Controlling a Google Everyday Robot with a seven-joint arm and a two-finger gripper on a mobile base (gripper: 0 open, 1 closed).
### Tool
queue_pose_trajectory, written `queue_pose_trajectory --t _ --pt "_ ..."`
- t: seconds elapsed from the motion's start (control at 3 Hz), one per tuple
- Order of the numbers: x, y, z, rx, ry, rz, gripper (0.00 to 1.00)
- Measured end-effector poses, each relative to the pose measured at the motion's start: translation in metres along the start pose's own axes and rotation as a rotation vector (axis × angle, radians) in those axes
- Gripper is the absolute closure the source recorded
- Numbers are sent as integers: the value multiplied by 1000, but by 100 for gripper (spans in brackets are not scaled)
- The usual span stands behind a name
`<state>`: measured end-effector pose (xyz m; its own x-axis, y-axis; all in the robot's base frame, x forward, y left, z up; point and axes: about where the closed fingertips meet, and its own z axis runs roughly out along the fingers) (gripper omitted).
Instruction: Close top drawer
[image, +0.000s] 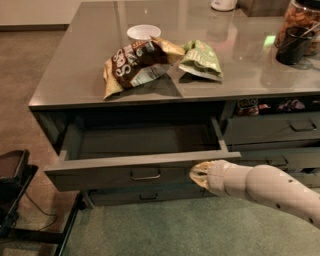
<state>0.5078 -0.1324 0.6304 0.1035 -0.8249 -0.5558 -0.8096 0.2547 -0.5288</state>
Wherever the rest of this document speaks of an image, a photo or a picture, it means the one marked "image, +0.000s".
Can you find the pink snack packet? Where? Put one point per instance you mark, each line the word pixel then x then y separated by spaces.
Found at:
pixel 291 105

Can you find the glass snack jar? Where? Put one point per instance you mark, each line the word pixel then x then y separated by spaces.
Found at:
pixel 303 13

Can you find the lower right drawer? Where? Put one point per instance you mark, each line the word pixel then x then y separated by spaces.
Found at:
pixel 311 180

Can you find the white container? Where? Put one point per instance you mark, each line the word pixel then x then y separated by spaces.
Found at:
pixel 223 5

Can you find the grey drawer cabinet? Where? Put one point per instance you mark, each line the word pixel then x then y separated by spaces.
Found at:
pixel 72 88

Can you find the snack packet in drawer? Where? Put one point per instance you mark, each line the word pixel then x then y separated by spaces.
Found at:
pixel 247 107

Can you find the black metal stand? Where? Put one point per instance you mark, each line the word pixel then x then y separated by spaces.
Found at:
pixel 16 175

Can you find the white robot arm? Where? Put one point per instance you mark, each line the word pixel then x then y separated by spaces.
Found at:
pixel 261 184

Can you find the green chip bag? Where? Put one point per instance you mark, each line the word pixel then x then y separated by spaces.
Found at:
pixel 201 60

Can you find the lower left drawer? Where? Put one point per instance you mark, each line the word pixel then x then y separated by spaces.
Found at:
pixel 144 194

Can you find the black cup with stick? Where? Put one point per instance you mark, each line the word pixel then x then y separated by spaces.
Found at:
pixel 296 41

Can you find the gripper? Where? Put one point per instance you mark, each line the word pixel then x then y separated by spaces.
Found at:
pixel 216 177

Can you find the middle right drawer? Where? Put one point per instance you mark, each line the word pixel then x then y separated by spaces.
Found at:
pixel 285 159

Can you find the brown chip bag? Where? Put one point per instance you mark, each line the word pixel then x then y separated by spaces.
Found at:
pixel 138 63

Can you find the upper right drawer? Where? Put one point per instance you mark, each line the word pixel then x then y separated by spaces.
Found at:
pixel 272 128

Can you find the grey top drawer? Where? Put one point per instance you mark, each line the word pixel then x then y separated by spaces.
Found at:
pixel 136 154

